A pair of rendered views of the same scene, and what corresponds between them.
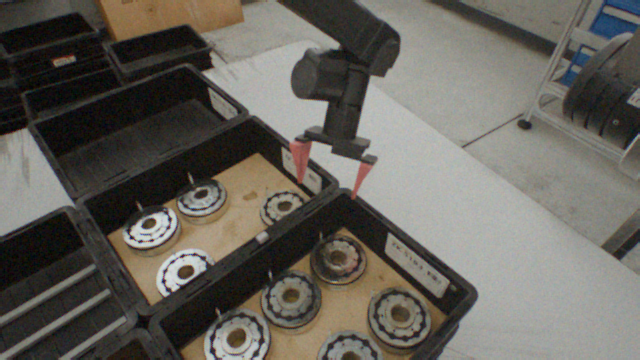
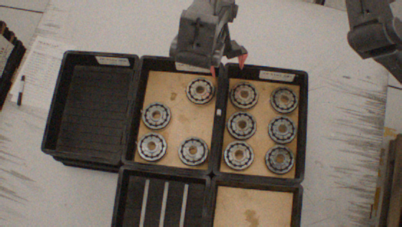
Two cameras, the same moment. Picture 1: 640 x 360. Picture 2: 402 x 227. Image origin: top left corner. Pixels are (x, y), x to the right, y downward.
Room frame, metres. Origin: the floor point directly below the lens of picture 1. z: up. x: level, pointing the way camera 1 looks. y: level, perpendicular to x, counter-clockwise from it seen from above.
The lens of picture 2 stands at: (0.04, 0.41, 2.23)
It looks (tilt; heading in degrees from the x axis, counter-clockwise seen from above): 71 degrees down; 325
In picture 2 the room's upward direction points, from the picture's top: 7 degrees counter-clockwise
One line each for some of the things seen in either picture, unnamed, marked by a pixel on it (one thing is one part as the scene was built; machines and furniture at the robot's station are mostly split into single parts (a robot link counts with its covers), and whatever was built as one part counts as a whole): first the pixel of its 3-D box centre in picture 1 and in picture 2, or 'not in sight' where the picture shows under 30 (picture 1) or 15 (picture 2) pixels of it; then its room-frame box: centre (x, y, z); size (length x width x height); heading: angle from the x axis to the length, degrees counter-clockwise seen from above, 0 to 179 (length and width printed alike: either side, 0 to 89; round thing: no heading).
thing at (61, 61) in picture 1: (68, 75); not in sight; (1.78, 1.31, 0.37); 0.42 x 0.34 x 0.46; 124
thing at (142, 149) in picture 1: (149, 139); (94, 108); (0.70, 0.40, 0.87); 0.40 x 0.30 x 0.11; 132
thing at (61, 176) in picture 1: (142, 122); (90, 103); (0.70, 0.40, 0.92); 0.40 x 0.30 x 0.02; 132
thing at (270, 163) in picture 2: not in sight; (280, 159); (0.13, 0.04, 0.86); 0.10 x 0.10 x 0.01
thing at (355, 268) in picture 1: (338, 258); (244, 95); (0.38, -0.03, 0.86); 0.10 x 0.10 x 0.01
